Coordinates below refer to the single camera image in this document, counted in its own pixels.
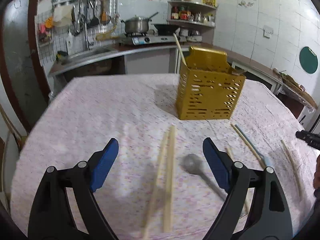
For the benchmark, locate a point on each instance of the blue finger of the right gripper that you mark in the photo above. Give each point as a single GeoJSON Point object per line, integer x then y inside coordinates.
{"type": "Point", "coordinates": [312, 139]}

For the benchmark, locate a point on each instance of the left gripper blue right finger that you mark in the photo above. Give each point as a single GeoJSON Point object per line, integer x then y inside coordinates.
{"type": "Point", "coordinates": [269, 215]}

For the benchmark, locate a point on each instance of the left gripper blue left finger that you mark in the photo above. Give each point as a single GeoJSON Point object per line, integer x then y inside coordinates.
{"type": "Point", "coordinates": [51, 216]}

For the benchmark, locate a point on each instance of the wooden chopstick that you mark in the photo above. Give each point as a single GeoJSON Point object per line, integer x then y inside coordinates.
{"type": "Point", "coordinates": [153, 197]}
{"type": "Point", "coordinates": [231, 155]}
{"type": "Point", "coordinates": [254, 152]}
{"type": "Point", "coordinates": [169, 184]}
{"type": "Point", "coordinates": [289, 157]}

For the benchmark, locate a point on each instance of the metal spoon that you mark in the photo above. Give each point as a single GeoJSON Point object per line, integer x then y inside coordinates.
{"type": "Point", "coordinates": [192, 164]}

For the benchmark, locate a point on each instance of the long wooden stick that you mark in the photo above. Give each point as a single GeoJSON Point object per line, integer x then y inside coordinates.
{"type": "Point", "coordinates": [179, 49]}

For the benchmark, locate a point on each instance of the steel kitchen sink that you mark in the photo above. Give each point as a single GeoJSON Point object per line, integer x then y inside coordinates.
{"type": "Point", "coordinates": [85, 54]}

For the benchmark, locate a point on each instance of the kitchen counter with cabinets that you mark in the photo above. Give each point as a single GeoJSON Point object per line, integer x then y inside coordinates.
{"type": "Point", "coordinates": [165, 58]}

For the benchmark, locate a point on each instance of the person right hand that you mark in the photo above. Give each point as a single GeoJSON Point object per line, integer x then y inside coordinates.
{"type": "Point", "coordinates": [316, 179]}

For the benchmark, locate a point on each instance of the green round board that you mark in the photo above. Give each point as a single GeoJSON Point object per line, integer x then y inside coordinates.
{"type": "Point", "coordinates": [308, 60]}

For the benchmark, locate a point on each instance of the pink floral tablecloth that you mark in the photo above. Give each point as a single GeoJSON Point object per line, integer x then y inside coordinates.
{"type": "Point", "coordinates": [137, 110]}

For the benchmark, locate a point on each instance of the yellow perforated utensil holder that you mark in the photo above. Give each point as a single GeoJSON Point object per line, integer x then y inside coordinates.
{"type": "Point", "coordinates": [209, 87]}

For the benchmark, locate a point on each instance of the dark wooden glass door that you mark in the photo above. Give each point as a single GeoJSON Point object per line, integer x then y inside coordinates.
{"type": "Point", "coordinates": [22, 75]}

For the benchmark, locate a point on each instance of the corner shelf with condiments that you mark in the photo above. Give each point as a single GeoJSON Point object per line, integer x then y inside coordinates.
{"type": "Point", "coordinates": [193, 16]}

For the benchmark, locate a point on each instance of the black wok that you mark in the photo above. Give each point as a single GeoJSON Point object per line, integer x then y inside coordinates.
{"type": "Point", "coordinates": [166, 29]}

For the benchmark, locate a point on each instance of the steel gas stove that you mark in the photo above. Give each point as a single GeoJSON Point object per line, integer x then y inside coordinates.
{"type": "Point", "coordinates": [137, 39]}

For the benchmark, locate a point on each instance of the steel cooking pot with lid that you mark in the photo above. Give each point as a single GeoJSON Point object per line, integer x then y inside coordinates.
{"type": "Point", "coordinates": [138, 24]}

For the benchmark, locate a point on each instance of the white wall power socket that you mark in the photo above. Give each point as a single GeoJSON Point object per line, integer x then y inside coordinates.
{"type": "Point", "coordinates": [267, 31]}

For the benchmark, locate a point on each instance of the wire grid wall rack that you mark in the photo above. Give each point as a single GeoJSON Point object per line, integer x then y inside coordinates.
{"type": "Point", "coordinates": [47, 47]}

